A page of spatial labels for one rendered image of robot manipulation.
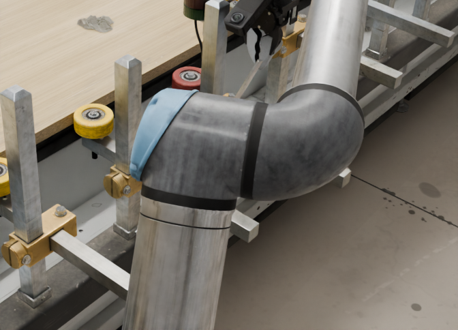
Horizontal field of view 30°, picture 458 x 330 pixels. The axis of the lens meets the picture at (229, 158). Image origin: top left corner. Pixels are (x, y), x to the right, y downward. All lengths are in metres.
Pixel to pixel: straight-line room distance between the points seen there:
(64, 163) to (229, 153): 0.93
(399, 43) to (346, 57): 1.41
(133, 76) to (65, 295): 0.44
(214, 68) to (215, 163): 0.78
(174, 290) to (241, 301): 1.62
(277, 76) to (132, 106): 0.51
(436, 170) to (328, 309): 0.86
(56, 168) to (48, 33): 0.36
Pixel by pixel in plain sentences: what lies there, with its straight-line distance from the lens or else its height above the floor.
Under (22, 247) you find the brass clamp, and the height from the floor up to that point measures 0.86.
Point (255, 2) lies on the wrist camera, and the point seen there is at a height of 1.16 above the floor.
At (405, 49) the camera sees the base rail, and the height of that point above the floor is 0.69.
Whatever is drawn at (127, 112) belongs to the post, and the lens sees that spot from 1.57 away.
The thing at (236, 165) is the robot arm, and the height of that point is 1.31.
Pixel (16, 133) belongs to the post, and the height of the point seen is 1.10.
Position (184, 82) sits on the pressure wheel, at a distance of 1.85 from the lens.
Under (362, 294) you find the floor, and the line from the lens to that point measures 2.70.
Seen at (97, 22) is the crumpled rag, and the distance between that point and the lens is 2.06.
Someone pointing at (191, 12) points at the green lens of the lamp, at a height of 1.11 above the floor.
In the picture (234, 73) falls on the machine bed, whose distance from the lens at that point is 2.24.
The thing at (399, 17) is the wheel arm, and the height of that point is 0.96.
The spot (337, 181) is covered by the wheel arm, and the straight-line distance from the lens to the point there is 1.72.
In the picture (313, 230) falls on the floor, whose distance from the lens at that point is 2.88.
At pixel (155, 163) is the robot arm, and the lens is 0.99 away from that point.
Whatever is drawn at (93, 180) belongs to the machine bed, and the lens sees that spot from 1.96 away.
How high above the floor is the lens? 1.90
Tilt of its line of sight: 37 degrees down
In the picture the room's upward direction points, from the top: 5 degrees clockwise
